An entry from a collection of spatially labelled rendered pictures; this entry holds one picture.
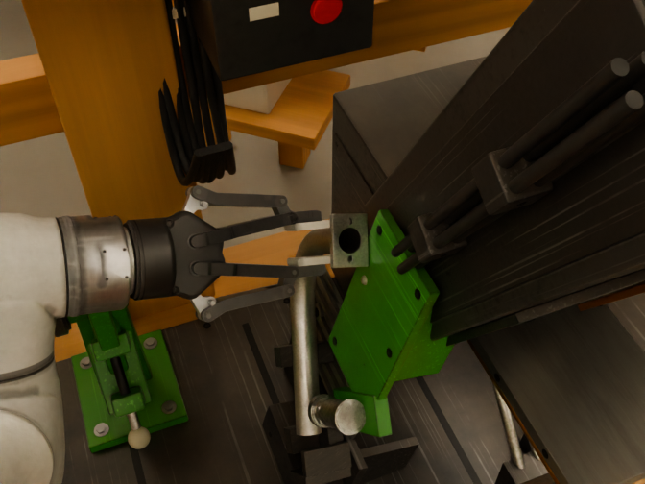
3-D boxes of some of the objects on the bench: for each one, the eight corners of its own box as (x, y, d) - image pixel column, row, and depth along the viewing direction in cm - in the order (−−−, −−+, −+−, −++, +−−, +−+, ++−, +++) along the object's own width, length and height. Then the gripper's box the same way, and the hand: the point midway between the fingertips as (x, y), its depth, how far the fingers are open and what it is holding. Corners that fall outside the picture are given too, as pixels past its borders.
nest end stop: (334, 469, 95) (352, 476, 90) (290, 479, 93) (306, 488, 88) (333, 459, 95) (350, 466, 90) (288, 470, 93) (304, 477, 88)
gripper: (141, 351, 67) (374, 317, 77) (126, 171, 66) (363, 160, 77) (124, 341, 74) (341, 310, 84) (110, 178, 73) (330, 166, 83)
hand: (322, 242), depth 79 cm, fingers closed on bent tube, 3 cm apart
